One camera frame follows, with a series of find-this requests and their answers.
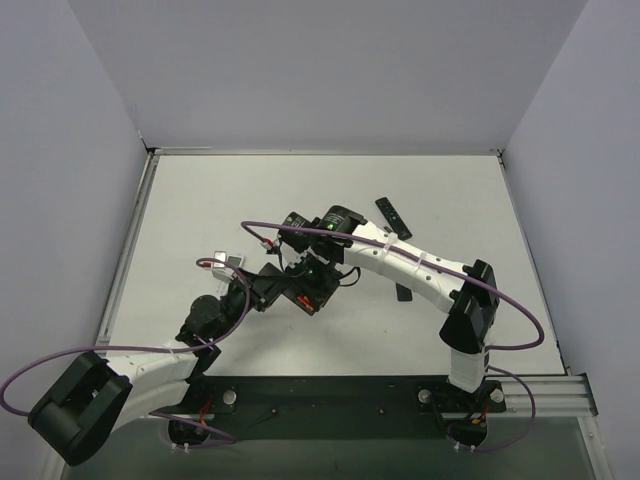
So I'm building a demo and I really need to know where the black battery cover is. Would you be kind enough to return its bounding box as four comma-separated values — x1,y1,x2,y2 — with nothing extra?
396,284,413,302

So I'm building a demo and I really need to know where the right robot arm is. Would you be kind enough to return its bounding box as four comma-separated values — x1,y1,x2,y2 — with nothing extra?
278,205,500,393

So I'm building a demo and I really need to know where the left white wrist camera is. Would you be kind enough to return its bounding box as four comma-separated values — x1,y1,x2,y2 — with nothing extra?
196,250,233,281

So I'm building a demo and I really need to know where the wide black remote control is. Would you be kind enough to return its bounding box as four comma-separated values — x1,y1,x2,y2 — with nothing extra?
257,263,320,316

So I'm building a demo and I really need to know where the aluminium front rail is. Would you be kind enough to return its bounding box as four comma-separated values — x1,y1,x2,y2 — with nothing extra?
164,375,599,419

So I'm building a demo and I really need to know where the white remote control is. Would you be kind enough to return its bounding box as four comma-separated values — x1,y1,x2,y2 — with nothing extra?
213,252,244,297

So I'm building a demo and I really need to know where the red orange battery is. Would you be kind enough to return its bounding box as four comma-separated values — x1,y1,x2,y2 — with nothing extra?
297,295,314,312

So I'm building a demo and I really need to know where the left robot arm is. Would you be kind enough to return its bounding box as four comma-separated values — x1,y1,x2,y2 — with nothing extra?
27,271,269,466

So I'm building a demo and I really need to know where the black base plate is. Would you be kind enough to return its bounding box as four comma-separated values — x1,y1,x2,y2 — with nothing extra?
165,375,506,440

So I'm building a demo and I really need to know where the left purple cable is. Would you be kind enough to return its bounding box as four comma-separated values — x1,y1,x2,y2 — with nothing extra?
0,257,251,449

